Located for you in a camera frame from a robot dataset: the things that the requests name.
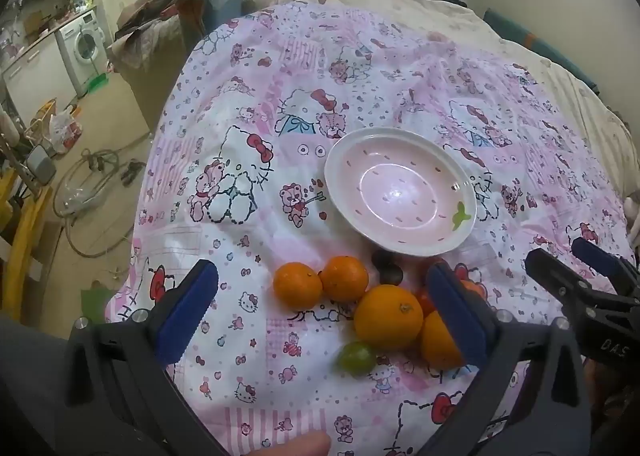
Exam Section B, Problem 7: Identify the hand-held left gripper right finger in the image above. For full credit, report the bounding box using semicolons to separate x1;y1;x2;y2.
411;262;593;456

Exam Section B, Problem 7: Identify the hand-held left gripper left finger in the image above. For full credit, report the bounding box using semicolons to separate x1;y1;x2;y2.
64;259;221;456

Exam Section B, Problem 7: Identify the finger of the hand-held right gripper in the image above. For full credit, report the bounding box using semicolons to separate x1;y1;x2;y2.
524;248;608;321
571;237;640;294

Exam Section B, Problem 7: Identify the medium orange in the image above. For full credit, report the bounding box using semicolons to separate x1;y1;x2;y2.
420;311;467;371
459;279;488;304

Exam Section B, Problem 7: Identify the red cherry tomato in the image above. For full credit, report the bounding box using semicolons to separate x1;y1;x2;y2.
415;287;438;319

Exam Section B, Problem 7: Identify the large orange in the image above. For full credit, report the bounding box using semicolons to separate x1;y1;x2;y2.
353;284;425;352

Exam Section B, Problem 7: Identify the small orange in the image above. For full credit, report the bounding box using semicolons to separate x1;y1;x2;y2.
273;262;324;309
320;255;370;301

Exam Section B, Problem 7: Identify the green grape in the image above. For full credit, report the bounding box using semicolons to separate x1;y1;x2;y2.
335;341;378;378

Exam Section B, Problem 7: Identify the pink speckled plate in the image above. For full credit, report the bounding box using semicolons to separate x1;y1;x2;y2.
324;127;478;257

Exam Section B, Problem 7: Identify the grey square box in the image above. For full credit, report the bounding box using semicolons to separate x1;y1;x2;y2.
26;146;57;185

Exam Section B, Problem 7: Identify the white plastic bag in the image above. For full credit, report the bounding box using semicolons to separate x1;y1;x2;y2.
48;108;83;155

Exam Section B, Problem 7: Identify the teal cushion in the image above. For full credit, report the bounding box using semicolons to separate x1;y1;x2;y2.
482;7;603;99

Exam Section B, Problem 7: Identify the pink cartoon printed blanket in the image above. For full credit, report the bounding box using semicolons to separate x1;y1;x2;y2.
104;0;638;456

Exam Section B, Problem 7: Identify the white kitchen cabinet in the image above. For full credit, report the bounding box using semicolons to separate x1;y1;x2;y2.
0;33;78;111

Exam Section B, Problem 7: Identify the white washing machine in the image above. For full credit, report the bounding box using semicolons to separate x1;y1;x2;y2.
54;10;109;97

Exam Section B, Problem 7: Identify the blue grey cloth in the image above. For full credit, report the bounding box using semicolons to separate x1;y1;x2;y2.
177;0;251;44

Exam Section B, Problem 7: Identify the coiled hose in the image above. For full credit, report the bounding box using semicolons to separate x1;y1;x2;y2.
52;148;151;257

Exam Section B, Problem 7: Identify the yellow wooden frame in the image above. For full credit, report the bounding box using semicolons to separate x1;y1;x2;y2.
0;163;53;299

